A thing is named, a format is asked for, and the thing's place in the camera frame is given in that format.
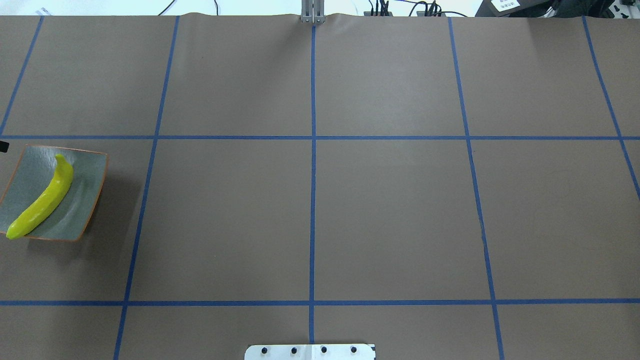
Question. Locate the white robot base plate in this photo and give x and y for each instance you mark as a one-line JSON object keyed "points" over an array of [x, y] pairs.
{"points": [[328, 351]]}

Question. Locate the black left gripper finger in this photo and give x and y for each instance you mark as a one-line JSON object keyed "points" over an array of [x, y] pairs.
{"points": [[4, 146]]}

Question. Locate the black box with label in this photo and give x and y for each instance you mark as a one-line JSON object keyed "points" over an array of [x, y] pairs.
{"points": [[513, 8]]}

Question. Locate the grey square plate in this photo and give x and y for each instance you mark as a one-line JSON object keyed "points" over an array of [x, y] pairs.
{"points": [[33, 173]]}

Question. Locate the aluminium frame post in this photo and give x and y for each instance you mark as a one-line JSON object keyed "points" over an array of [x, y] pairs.
{"points": [[313, 12]]}

